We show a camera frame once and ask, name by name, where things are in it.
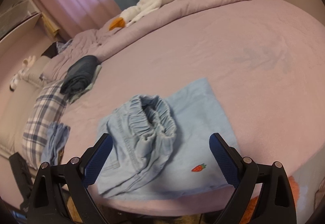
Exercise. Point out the folded dark denim jeans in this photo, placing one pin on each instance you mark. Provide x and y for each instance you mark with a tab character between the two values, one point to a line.
79	75

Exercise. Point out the small blue folded garment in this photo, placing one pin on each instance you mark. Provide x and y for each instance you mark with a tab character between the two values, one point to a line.
57	136

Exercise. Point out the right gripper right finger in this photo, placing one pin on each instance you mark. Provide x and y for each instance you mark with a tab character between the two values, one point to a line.
242	173

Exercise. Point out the beige padded headboard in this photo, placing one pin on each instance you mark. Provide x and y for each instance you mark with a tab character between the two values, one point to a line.
19	107

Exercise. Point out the plaid pillow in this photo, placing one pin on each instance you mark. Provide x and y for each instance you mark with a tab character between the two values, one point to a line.
48	108

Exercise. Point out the mauve bed sheet mattress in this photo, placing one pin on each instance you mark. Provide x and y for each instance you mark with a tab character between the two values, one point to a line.
264	60

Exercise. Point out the white bookshelf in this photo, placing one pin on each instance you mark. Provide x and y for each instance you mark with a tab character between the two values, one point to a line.
15	12

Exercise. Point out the mauve duvet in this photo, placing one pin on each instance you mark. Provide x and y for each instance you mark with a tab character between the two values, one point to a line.
104	44

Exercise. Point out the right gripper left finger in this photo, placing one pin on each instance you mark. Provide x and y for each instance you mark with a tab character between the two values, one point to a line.
47	204

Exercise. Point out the dark clothes pile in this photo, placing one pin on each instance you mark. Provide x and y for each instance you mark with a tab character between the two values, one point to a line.
56	48

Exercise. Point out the small white plush toy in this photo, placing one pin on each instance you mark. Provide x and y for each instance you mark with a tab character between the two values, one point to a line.
26	65

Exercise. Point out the light blue strawberry pants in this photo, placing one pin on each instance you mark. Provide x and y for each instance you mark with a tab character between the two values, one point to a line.
161	145

